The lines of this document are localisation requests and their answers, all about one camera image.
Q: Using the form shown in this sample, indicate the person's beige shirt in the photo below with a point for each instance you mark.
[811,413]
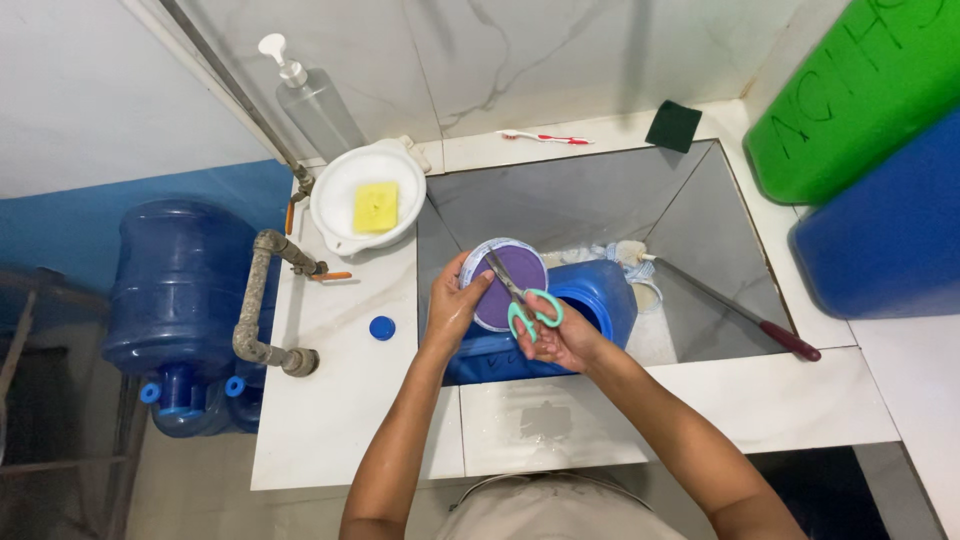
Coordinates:
[555,510]

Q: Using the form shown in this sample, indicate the large blue plastic container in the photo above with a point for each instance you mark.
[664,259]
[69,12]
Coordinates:
[892,232]

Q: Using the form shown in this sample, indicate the dark green scouring pad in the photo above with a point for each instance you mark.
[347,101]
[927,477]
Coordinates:
[673,126]

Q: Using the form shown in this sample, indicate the round purple lid white rim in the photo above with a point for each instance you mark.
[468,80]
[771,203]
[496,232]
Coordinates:
[517,274]

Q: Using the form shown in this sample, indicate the clear pump dispenser bottle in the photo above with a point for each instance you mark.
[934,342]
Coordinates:
[322,109]

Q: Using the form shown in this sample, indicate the yellow sponge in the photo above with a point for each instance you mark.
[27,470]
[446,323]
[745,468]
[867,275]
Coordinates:
[376,207]

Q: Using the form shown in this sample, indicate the person's left hand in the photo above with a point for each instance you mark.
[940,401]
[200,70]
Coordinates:
[448,311]

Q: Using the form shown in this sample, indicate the small tap orange lever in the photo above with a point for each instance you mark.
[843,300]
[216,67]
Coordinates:
[300,191]

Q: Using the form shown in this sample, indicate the blue water gallon bottle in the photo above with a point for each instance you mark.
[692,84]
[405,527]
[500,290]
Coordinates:
[210,416]
[180,285]

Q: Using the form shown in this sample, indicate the grey metal wall pipe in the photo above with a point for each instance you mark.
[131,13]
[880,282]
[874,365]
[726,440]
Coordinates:
[232,86]

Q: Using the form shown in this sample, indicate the dark metal rack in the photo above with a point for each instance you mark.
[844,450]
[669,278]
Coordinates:
[30,420]

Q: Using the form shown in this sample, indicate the blue plastic jerry can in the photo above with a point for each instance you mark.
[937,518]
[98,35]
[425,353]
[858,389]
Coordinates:
[600,289]

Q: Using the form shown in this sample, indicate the white plastic basin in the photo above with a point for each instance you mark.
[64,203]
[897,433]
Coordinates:
[337,195]

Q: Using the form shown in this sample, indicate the cream plastic piece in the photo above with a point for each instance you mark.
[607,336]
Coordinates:
[417,152]

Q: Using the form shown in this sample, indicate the crumpled white blue plastic wrap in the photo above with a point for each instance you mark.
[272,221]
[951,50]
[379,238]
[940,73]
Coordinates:
[641,274]

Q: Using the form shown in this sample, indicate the red and white toothbrush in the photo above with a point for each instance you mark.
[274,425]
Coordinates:
[544,138]

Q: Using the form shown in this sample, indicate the person's right hand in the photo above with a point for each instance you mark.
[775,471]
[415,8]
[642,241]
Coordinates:
[564,341]

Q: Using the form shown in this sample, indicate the large green plastic container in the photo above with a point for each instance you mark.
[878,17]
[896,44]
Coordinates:
[855,97]

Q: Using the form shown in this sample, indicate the small blue bottle cap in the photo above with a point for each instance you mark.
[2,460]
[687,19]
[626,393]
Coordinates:
[382,328]

